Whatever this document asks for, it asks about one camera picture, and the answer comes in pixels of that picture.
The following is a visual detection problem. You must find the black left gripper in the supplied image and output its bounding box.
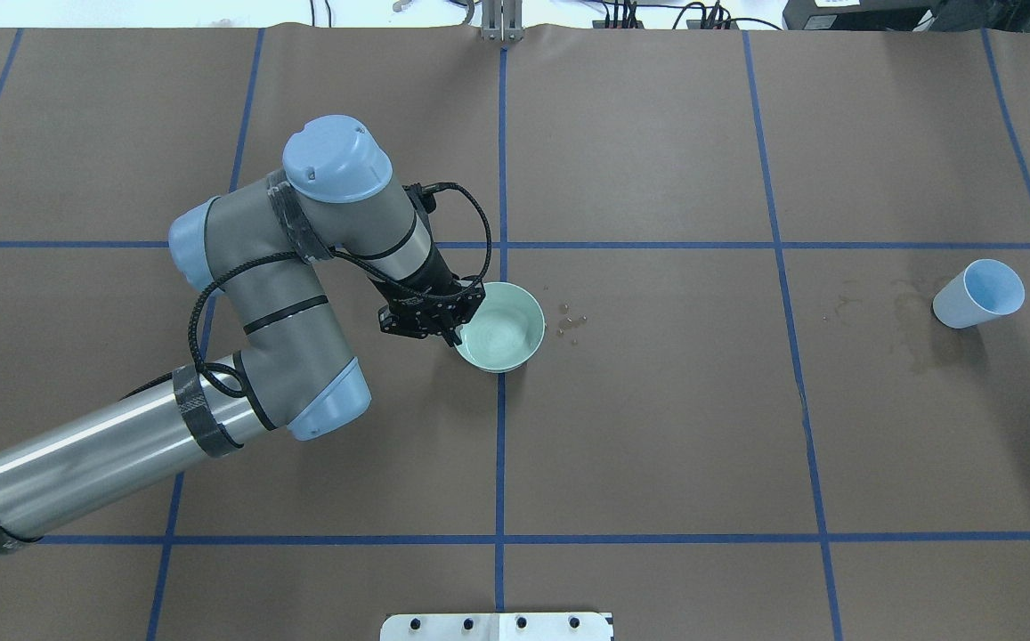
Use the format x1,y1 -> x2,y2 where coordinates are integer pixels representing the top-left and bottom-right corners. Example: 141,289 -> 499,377
377,248 -> 486,348

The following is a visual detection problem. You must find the mint green bowl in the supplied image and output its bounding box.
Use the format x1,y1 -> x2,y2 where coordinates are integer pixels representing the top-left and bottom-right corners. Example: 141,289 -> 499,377
455,281 -> 546,374

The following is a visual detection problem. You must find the light blue plastic cup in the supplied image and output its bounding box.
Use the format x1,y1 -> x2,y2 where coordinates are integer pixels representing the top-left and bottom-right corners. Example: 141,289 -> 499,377
931,258 -> 1026,329

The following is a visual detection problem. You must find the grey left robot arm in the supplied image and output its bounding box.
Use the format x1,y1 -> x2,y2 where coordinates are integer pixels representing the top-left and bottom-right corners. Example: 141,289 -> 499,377
0,115 -> 495,556

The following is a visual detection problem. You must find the black box at table edge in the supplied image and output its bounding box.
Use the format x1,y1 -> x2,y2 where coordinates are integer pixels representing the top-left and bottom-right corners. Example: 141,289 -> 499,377
782,1 -> 936,32

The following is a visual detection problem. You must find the white metal pedestal base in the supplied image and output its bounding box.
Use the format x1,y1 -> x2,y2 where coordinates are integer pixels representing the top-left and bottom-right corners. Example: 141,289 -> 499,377
379,612 -> 615,640

